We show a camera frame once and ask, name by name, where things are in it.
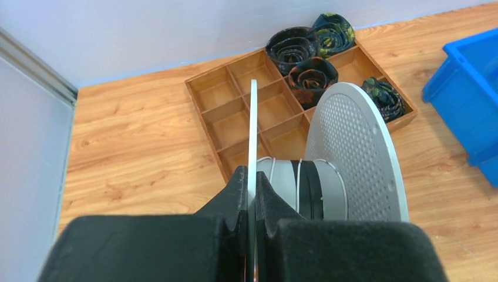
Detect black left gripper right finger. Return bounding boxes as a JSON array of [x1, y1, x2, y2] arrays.
[[255, 172, 447, 281]]

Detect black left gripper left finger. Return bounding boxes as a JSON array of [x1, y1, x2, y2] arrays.
[[39, 166, 248, 281]]

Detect thin white cable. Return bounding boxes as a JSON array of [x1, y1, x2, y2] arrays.
[[257, 156, 349, 221]]

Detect grey perforated cable spool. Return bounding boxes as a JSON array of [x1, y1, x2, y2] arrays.
[[246, 80, 409, 281]]

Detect wooden divided tray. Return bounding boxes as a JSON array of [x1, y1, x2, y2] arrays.
[[184, 41, 419, 184]]

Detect orange black rolled tie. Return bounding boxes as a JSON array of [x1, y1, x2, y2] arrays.
[[288, 56, 339, 110]]

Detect green patterned rolled tie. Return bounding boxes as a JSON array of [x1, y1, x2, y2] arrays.
[[361, 77, 406, 123]]

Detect green yellow rolled tie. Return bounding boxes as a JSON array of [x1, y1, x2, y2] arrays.
[[312, 13, 355, 59]]

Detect blue plastic bin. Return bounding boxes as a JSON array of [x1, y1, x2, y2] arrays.
[[422, 29, 497, 187]]

